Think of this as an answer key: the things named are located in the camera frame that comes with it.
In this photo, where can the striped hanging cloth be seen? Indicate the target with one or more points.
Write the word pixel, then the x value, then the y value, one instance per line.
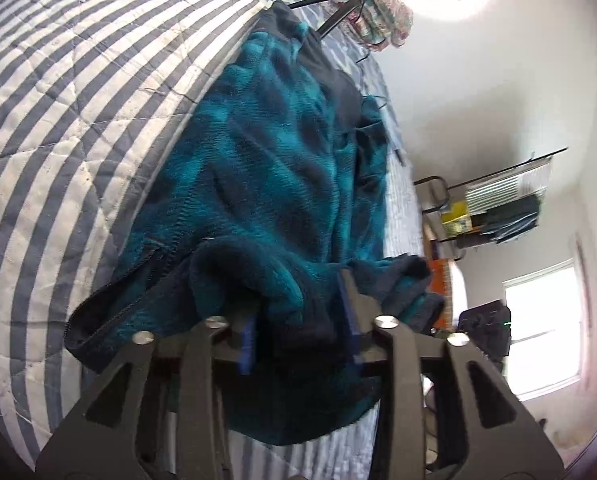
pixel 498 190

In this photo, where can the teal plaid fleece jacket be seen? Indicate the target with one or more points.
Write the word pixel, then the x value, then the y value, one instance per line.
pixel 278 170

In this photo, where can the dark hanging clothes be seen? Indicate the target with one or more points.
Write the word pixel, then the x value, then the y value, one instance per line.
pixel 513 217

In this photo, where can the orange box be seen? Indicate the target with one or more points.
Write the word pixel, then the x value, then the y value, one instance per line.
pixel 436 280

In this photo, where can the grey white striped quilt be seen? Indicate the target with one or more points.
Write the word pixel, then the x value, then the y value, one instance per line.
pixel 78 85

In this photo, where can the window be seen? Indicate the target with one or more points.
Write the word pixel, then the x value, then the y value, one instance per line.
pixel 543 330

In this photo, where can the wall shelf with books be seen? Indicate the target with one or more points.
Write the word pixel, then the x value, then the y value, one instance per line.
pixel 503 165

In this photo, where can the folded floral quilt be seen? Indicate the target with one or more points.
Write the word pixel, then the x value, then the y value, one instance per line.
pixel 378 25

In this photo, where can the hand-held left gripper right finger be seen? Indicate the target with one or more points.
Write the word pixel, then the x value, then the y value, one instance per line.
pixel 349 310

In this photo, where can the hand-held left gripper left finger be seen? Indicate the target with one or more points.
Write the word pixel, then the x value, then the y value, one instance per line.
pixel 246 345

